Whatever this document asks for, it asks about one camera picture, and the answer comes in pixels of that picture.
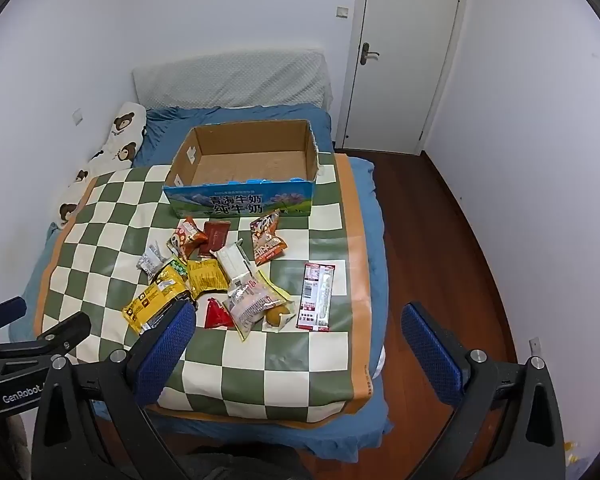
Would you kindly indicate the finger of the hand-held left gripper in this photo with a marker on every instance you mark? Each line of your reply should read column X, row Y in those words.
column 65, row 332
column 5, row 312

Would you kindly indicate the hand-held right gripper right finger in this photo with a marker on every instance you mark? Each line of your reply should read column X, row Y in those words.
column 430, row 355

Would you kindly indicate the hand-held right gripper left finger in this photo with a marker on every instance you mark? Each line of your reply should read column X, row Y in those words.
column 166, row 355

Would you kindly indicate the yellow black snack packet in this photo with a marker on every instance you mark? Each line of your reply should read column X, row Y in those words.
column 152, row 300

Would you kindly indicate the red triangular snack packet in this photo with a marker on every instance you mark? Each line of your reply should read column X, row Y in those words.
column 217, row 316

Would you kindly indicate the yellow sachet packet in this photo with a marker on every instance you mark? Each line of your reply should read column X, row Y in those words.
column 207, row 277

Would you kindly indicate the pink clear bread packet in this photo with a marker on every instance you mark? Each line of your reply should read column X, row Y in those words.
column 247, row 307

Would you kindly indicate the small silver snack packet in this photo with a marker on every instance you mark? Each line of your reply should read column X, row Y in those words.
column 150, row 260

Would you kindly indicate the white boxy snack packet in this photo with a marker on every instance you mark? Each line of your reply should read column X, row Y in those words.
column 235, row 265

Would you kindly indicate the clear packet with yellow pastry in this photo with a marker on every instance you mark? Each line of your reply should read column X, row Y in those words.
column 275, row 317

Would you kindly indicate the orange cartoon snack packet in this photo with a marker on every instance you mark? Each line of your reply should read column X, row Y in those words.
column 187, row 235

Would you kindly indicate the long red white packet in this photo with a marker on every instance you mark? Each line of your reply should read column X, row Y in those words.
column 317, row 297

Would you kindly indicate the dark red snack packet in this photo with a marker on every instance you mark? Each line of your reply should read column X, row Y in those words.
column 215, row 235

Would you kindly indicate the panda print snack packet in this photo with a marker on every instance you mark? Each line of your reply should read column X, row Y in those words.
column 267, row 242

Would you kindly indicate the cardboard box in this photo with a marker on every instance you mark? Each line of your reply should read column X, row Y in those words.
column 250, row 162

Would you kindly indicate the green white checkered mat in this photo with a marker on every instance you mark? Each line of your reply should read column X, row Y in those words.
column 300, row 350

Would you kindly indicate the bear print pillow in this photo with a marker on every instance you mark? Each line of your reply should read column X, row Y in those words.
column 122, row 140

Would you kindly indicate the white headboard cushion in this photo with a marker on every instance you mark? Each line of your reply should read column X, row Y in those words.
column 230, row 77

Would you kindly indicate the white door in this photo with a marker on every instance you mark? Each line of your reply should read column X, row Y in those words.
column 405, row 50

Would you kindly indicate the low wall socket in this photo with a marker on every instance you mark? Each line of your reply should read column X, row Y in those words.
column 534, row 344

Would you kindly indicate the white wall outlet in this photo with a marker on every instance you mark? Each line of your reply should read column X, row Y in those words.
column 77, row 117

